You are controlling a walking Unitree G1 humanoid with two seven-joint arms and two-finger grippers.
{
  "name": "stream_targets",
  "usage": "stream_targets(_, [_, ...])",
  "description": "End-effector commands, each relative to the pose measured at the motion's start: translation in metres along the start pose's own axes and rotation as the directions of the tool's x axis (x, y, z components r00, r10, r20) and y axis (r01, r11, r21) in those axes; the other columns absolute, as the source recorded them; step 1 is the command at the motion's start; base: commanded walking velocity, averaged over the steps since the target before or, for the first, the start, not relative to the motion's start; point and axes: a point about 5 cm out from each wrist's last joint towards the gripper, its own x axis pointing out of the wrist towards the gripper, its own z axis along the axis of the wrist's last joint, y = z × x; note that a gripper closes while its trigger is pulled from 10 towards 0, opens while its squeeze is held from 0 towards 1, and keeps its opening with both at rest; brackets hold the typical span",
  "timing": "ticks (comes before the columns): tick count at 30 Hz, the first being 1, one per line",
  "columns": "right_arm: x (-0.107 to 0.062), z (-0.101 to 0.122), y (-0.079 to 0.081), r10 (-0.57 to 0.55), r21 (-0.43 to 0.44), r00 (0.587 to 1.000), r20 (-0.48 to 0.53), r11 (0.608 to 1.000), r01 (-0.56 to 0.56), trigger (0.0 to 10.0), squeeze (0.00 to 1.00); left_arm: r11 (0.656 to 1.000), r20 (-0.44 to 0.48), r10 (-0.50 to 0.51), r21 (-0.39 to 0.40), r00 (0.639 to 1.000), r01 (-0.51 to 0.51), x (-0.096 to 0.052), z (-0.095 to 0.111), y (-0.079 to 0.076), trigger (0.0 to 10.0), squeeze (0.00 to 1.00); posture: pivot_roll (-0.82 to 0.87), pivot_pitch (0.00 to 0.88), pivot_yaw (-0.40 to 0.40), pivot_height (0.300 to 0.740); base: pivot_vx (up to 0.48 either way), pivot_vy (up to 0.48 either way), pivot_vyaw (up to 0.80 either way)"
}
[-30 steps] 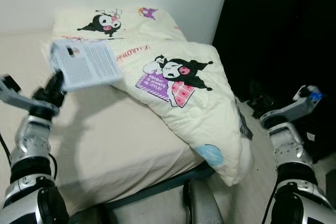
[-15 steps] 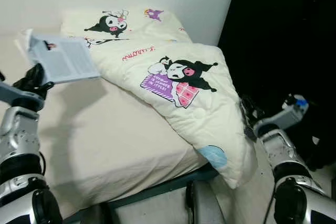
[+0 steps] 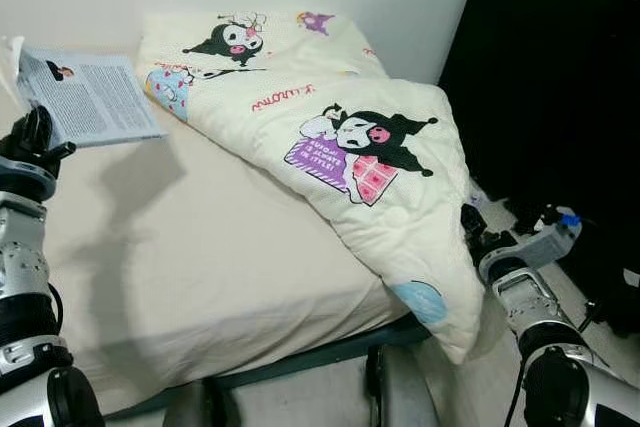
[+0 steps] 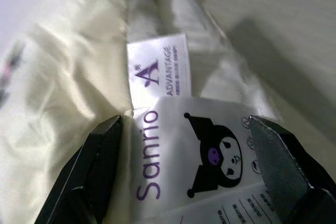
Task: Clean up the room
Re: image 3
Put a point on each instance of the white printed booklet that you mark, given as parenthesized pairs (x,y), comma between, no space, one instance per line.
(95,97)

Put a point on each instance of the cream cartoon print quilt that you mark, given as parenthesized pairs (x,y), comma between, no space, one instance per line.
(300,77)

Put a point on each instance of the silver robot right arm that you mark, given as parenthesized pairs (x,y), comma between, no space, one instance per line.
(540,307)

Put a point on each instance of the cream sheeted mattress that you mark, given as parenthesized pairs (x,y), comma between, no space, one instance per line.
(220,247)

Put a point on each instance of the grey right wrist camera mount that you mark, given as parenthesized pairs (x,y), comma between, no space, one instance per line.
(540,245)

